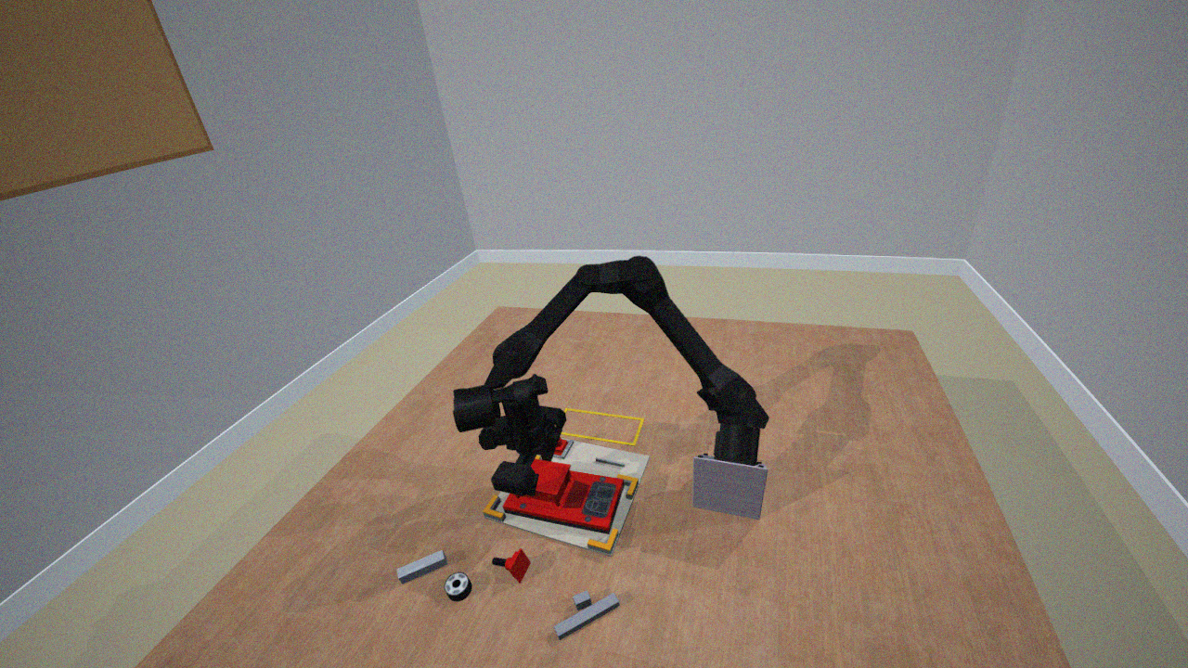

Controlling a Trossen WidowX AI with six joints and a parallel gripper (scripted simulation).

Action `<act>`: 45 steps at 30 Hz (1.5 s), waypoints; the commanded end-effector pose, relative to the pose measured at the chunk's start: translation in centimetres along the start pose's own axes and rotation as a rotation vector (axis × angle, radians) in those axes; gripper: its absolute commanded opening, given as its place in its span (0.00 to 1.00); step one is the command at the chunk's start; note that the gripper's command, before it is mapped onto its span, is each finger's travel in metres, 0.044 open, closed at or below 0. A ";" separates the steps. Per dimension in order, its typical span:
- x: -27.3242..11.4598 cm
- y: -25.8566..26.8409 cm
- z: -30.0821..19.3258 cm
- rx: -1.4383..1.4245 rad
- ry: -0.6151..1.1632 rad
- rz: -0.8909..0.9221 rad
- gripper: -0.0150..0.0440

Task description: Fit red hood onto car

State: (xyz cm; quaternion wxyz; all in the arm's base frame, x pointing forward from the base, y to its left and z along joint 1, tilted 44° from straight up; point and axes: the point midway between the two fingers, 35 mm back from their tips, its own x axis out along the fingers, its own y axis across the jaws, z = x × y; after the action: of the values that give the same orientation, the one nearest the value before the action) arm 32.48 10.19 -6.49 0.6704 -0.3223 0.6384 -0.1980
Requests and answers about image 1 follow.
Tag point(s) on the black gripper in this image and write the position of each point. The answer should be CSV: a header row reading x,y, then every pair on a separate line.
x,y
538,438

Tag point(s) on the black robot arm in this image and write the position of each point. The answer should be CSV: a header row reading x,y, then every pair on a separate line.
x,y
638,278

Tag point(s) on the black toy car wheel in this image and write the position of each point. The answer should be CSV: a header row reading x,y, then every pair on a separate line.
x,y
458,586

